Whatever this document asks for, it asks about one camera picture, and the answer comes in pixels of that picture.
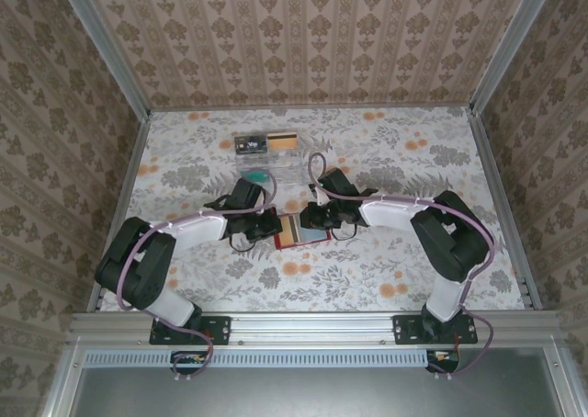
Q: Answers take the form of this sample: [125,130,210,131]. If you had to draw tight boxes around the clear acrylic card organizer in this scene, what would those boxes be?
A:
[233,131,305,196]

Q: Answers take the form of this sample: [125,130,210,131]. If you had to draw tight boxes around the red card holder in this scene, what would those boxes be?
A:
[273,212,334,252]

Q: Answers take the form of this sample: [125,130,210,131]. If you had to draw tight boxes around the aluminium table side rail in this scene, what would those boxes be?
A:
[468,108,544,311]
[86,113,152,313]

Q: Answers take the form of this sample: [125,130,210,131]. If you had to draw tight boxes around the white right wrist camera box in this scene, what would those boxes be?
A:
[306,183,331,208]

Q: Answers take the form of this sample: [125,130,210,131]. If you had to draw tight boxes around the grey metal sheet panel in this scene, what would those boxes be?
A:
[68,366,569,417]

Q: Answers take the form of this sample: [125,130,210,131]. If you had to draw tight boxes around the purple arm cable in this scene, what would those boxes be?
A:
[117,171,278,382]
[307,152,497,382]

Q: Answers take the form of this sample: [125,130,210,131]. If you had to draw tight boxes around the aluminium lower frame bar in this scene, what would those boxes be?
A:
[43,343,84,417]
[544,338,582,417]

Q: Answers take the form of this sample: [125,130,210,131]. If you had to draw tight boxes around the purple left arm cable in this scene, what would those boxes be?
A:
[117,171,278,382]

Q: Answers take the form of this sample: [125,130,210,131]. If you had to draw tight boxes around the gold brown striped card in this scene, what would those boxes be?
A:
[278,216,303,247]

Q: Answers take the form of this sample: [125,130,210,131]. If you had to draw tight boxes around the aluminium table end rail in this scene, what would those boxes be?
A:
[147,104,475,114]

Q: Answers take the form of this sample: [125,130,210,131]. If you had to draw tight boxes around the aluminium frame post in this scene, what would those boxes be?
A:
[53,0,152,118]
[468,0,560,115]

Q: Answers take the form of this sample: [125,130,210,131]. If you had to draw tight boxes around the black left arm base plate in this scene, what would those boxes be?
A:
[150,314,232,347]

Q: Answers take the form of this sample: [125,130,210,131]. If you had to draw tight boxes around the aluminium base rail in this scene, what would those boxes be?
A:
[68,310,565,345]

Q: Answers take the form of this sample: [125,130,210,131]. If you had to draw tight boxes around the black card with white lettering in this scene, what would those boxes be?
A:
[233,133,270,156]

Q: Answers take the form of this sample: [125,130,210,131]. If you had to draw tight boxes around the light blue card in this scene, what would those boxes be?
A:
[300,227,330,244]

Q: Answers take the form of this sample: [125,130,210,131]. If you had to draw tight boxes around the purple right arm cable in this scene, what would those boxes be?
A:
[307,152,497,382]

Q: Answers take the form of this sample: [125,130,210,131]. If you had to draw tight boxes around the gold card with dark stripe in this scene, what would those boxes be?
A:
[267,132,301,152]

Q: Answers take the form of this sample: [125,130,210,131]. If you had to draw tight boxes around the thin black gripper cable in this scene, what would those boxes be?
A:
[228,231,259,254]
[329,219,360,242]

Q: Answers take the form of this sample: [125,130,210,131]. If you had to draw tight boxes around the teal card with dark stripe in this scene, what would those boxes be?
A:
[242,169,273,185]

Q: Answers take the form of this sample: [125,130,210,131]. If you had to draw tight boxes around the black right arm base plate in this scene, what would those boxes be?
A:
[392,314,480,346]

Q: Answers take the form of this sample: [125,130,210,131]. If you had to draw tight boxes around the thin black left gripper cable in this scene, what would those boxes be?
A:
[228,231,259,254]

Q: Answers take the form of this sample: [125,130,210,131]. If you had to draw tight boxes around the grey slotted cable duct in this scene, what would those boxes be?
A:
[84,348,433,370]

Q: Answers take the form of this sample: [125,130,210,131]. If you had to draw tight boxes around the thin black right gripper cable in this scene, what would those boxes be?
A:
[329,219,360,242]

